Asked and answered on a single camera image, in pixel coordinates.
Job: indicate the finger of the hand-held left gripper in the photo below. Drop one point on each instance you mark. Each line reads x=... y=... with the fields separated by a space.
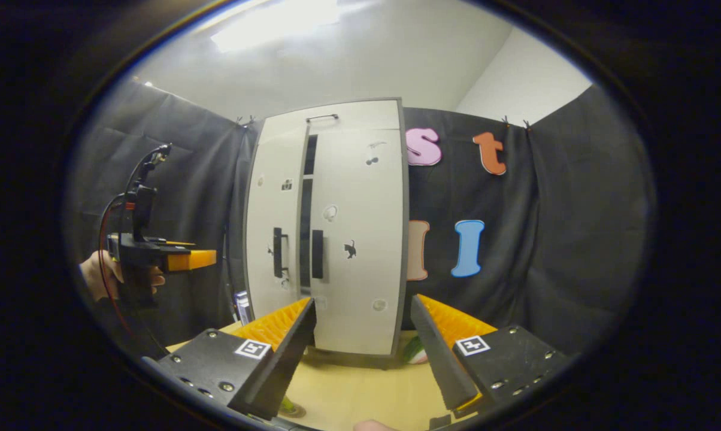
x=193 y=258

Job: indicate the white cabinet door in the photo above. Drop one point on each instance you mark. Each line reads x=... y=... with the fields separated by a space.
x=360 y=197
x=264 y=209

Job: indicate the green and pink toy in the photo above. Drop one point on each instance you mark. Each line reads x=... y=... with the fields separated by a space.
x=415 y=351

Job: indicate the black backdrop cloth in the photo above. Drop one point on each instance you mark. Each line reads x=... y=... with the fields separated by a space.
x=564 y=239

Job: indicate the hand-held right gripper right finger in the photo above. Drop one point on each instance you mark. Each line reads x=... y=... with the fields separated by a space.
x=441 y=359

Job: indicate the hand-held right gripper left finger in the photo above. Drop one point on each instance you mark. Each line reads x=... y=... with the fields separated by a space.
x=282 y=359

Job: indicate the grey and white cabinet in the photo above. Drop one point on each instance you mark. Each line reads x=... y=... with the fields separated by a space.
x=405 y=239

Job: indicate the small white box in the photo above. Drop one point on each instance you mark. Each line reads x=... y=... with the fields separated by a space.
x=244 y=306

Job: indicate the round brown coaster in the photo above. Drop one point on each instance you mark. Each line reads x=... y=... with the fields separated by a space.
x=297 y=412

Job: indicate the ceiling light panel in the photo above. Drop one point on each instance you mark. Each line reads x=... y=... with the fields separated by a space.
x=276 y=24

